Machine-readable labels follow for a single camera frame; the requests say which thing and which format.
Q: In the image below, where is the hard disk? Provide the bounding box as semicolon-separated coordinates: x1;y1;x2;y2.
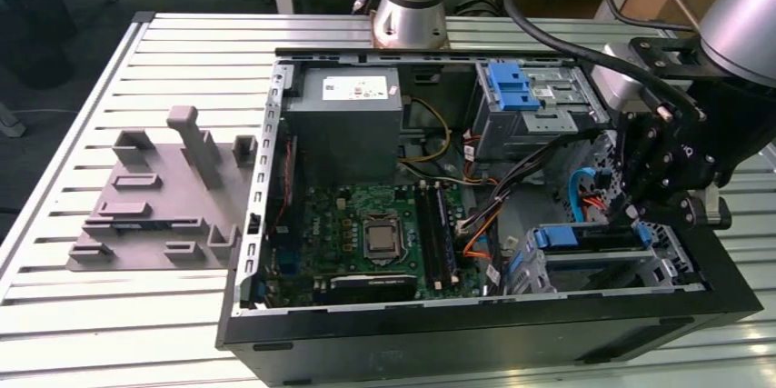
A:
508;222;654;289

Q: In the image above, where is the power wire with black connector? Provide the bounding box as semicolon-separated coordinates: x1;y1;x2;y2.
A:
580;168;621;210

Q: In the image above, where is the silver CPU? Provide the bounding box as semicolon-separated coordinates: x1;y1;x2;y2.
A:
365;225;396;254

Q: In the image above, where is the metal disk bay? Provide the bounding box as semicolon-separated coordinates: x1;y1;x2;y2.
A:
521;220;692;294

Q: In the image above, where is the blue data wire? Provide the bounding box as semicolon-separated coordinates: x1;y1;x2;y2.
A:
568;167;601;225

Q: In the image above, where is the black PC case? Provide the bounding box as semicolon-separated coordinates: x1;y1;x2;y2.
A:
214;45;764;387

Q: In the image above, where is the grey parts rack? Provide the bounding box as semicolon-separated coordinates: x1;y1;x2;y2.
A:
65;104;260;275

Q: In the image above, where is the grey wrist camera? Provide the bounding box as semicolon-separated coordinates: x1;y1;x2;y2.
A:
590;41;660;112

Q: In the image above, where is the green motherboard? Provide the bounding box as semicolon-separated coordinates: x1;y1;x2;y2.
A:
265;181;492;307

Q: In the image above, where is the CPU socket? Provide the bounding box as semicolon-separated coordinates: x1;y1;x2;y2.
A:
357;211;406;270

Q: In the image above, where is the black RAM slot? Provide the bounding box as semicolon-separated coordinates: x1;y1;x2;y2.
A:
424;181;452;287
413;181;440;287

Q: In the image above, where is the black sleeved wire bundle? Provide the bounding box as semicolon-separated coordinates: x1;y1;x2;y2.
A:
457;129;605;237

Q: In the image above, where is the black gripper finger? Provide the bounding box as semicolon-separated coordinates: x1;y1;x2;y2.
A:
614;110;674;224
642;185;733;230

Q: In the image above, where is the grey power supply unit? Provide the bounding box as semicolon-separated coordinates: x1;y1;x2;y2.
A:
282;65;405;184

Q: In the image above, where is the orange wire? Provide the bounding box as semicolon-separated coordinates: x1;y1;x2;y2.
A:
461;219;493;264

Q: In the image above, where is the blue plastic drive latch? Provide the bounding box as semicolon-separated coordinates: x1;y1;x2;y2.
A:
486;61;545;112

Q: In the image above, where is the metal optical drive cage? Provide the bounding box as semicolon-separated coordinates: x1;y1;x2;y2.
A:
470;60;610;164

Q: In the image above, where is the black graphics card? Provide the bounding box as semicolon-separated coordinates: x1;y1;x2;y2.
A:
314;272;421;303

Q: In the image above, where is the yellow wire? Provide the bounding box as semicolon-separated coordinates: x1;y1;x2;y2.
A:
397;95;454;164

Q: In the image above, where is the thick black cable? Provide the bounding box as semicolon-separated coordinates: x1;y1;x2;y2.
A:
501;0;708;124

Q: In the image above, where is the grey chair base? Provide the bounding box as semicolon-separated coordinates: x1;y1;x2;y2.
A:
0;101;26;138

